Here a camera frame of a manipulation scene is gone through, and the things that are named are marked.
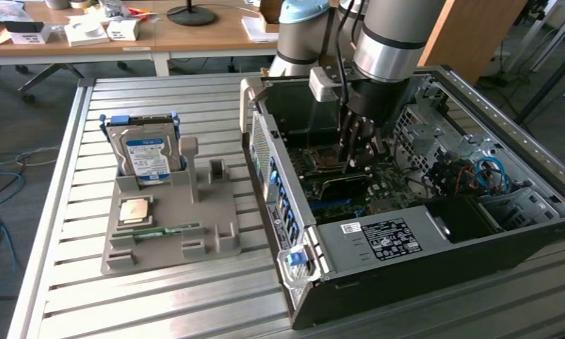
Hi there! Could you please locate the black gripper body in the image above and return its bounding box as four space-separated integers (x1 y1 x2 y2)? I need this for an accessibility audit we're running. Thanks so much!
347 78 409 127

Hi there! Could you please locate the CPU socket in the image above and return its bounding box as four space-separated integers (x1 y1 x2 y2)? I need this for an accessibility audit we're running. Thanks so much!
304 144 348 174

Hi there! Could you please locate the perforated metal drive cage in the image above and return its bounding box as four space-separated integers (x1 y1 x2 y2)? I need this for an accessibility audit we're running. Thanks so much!
391 76 468 167

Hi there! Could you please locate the green motherboard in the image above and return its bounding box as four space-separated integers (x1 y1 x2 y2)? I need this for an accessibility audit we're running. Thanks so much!
281 127 437 225

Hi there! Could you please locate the blue expansion slot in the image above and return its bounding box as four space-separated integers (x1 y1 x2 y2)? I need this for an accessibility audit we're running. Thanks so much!
309 197 357 211

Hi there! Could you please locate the light grey card retainer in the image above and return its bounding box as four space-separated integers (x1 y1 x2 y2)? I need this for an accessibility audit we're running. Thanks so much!
239 78 268 137

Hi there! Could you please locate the grey power supply unit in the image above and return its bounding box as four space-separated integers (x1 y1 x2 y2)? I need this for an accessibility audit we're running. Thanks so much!
316 206 453 277

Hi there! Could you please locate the stack of white papers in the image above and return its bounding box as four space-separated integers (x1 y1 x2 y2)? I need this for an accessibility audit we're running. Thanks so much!
241 14 280 44

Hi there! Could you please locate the open cardboard box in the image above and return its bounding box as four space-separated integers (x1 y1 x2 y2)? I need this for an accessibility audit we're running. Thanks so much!
257 0 284 25

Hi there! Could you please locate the blue release latch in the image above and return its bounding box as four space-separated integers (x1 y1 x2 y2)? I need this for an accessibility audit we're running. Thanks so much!
284 248 311 266

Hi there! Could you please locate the grey disk bay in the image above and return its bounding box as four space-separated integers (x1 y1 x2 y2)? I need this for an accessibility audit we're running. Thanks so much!
477 186 560 230

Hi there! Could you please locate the open black PC case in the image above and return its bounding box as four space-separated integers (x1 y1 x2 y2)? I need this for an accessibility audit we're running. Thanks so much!
239 64 565 331

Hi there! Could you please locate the grey parts rack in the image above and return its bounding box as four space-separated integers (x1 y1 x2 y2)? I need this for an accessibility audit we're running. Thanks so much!
101 136 244 276

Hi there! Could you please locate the hard disk in blue carrier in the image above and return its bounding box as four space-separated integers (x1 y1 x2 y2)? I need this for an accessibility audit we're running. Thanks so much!
97 112 185 185

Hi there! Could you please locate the green RAM stick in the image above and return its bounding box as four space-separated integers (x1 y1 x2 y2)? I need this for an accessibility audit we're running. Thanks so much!
111 221 201 239

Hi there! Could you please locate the black round lamp base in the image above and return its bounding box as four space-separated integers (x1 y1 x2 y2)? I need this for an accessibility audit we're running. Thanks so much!
167 0 217 27

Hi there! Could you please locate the silver CPU chip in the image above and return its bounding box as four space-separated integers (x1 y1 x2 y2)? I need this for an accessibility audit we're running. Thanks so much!
117 197 151 224

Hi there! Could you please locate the small white printed box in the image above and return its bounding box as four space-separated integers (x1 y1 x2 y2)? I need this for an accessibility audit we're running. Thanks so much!
105 19 141 42

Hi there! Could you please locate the white box with tape roll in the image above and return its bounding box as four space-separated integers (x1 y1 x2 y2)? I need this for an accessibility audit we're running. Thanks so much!
63 14 111 48

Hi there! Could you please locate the black chair base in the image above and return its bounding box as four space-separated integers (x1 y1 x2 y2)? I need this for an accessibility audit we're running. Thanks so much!
16 62 87 104

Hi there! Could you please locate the wooden desk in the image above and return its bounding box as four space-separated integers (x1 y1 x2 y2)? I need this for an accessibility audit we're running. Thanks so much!
0 0 413 77

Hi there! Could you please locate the white box with black lid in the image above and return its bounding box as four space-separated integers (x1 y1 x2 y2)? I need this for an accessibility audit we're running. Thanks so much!
8 21 53 45

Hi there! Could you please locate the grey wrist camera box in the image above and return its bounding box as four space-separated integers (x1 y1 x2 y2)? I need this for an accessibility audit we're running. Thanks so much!
309 66 355 102

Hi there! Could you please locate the black camera cable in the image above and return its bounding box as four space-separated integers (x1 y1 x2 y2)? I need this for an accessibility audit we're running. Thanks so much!
336 0 363 107

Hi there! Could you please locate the black and red wire bundle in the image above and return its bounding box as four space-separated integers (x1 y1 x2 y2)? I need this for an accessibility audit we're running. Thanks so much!
425 157 481 198

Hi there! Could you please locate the blue disk wire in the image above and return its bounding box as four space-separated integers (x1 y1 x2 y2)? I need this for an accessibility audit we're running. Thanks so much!
473 156 513 196

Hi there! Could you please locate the grey floor cable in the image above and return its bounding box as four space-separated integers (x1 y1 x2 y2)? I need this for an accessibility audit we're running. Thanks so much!
0 145 61 167

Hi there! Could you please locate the blue floor cable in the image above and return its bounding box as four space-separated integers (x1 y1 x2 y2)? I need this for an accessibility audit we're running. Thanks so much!
0 162 27 301

